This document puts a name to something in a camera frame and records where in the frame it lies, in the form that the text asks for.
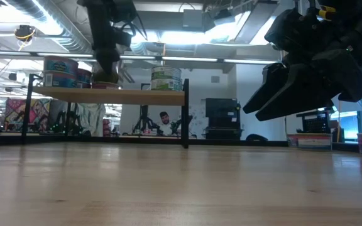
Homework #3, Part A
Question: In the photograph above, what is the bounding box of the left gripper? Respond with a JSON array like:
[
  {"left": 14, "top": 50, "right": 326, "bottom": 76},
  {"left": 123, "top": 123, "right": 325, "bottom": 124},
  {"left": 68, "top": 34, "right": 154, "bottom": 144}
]
[{"left": 92, "top": 46, "right": 121, "bottom": 80}]

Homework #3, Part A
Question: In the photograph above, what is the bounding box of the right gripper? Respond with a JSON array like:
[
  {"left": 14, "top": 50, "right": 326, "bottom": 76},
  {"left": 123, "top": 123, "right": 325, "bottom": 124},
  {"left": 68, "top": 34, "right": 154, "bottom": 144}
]
[{"left": 243, "top": 46, "right": 362, "bottom": 122}]

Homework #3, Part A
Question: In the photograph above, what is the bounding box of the blue label tuna can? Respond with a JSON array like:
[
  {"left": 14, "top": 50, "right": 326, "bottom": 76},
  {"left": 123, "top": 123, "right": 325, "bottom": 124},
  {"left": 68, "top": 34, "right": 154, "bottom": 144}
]
[
  {"left": 43, "top": 56, "right": 79, "bottom": 73},
  {"left": 42, "top": 71, "right": 78, "bottom": 89}
]

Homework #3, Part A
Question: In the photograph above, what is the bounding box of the wooden shelf board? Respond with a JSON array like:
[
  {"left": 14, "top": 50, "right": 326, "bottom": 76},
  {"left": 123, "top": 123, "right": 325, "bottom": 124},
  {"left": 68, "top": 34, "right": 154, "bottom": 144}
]
[{"left": 32, "top": 86, "right": 185, "bottom": 106}]

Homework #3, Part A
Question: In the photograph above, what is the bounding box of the white cover cloth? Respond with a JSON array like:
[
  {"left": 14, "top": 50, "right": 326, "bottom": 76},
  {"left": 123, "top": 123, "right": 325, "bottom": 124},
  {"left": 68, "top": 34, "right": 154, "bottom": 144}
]
[{"left": 75, "top": 103, "right": 106, "bottom": 136}]

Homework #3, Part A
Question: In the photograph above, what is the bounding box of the black cabinet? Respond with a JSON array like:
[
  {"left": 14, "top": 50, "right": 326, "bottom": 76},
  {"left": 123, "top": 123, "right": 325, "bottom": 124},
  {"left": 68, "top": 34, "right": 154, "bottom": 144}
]
[{"left": 205, "top": 97, "right": 244, "bottom": 141}]

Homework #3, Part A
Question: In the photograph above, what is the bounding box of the person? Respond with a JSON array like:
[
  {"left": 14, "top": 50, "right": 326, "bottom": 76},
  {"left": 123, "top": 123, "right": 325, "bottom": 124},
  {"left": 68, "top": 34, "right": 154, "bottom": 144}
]
[{"left": 157, "top": 110, "right": 177, "bottom": 136}]

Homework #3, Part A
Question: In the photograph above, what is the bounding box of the long ceiling light strip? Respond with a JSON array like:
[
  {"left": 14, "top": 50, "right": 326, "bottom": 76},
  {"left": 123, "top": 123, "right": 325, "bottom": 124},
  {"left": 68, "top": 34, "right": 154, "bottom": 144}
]
[{"left": 0, "top": 50, "right": 278, "bottom": 66}]

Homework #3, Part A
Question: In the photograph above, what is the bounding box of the colourful patterned tapestry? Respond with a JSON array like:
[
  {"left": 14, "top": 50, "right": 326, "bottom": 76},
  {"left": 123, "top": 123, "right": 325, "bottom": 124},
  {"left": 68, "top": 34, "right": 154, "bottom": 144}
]
[{"left": 4, "top": 98, "right": 52, "bottom": 131}]

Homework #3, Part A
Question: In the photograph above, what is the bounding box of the grey ceiling vent box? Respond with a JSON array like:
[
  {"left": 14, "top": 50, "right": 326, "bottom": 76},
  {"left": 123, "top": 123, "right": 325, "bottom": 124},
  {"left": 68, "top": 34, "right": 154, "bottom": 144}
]
[{"left": 182, "top": 8, "right": 207, "bottom": 32}]

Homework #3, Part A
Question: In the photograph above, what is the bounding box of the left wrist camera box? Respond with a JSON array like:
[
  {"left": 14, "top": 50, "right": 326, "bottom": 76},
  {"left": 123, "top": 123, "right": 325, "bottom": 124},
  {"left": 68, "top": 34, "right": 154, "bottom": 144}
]
[{"left": 114, "top": 26, "right": 133, "bottom": 48}]

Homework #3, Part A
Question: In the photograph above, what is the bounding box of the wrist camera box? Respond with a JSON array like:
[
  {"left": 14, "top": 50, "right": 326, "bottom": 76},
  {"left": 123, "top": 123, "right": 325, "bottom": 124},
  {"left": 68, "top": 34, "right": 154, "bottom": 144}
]
[
  {"left": 114, "top": 26, "right": 133, "bottom": 48},
  {"left": 264, "top": 8, "right": 320, "bottom": 53}
]

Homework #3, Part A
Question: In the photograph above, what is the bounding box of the black wire basket cart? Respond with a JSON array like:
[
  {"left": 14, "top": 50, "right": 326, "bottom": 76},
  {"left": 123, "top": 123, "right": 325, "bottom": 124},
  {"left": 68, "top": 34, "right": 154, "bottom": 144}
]
[{"left": 295, "top": 109, "right": 336, "bottom": 134}]

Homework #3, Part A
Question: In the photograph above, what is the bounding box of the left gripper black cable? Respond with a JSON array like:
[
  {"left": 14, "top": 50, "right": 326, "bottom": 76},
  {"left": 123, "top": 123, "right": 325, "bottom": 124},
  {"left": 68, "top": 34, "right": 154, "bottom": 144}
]
[{"left": 130, "top": 11, "right": 149, "bottom": 41}]

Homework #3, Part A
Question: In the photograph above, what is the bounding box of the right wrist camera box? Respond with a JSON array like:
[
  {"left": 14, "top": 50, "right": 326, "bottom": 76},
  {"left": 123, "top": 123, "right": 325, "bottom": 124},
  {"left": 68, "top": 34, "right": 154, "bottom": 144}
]
[{"left": 264, "top": 8, "right": 320, "bottom": 53}]

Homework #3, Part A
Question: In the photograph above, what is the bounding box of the silver corrugated duct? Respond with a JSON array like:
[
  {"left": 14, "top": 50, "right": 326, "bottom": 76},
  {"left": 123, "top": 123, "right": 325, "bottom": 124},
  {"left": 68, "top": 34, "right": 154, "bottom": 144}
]
[{"left": 4, "top": 0, "right": 94, "bottom": 54}]

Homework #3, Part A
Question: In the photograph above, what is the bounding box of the black table frame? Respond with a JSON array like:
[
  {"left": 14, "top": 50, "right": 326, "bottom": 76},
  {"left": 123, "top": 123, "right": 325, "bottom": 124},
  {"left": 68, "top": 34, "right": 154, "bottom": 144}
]
[{"left": 0, "top": 134, "right": 288, "bottom": 148}]

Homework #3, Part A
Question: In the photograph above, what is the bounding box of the black shelf side frame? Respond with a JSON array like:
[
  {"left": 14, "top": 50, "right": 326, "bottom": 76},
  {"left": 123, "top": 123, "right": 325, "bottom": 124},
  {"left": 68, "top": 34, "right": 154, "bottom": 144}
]
[
  {"left": 182, "top": 78, "right": 190, "bottom": 149},
  {"left": 20, "top": 73, "right": 81, "bottom": 145}
]

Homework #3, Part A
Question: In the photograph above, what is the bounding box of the black ceiling camera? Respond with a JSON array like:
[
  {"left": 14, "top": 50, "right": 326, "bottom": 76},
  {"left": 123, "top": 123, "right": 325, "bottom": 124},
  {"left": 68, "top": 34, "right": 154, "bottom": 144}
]
[{"left": 13, "top": 24, "right": 36, "bottom": 43}]

